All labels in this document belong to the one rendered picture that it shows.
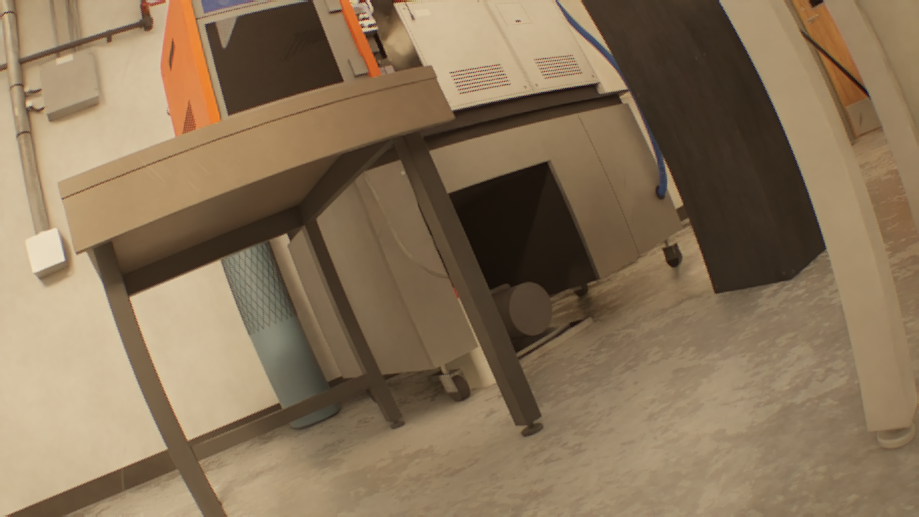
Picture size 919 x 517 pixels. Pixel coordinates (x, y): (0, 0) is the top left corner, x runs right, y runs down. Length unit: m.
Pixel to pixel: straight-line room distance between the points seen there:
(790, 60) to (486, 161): 1.47
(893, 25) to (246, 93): 1.16
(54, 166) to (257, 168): 2.10
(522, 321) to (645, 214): 0.65
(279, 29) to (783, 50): 0.94
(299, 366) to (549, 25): 1.68
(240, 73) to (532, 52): 1.44
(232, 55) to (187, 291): 1.74
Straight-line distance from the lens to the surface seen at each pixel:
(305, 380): 2.39
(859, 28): 0.98
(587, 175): 2.13
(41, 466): 2.80
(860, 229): 0.54
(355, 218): 1.74
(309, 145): 0.99
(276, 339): 2.38
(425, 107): 1.10
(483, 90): 2.10
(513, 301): 1.97
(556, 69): 2.37
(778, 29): 0.53
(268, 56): 1.15
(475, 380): 1.85
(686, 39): 1.45
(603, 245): 2.09
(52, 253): 2.69
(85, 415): 2.73
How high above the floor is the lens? 0.35
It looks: 1 degrees up
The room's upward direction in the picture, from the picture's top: 23 degrees counter-clockwise
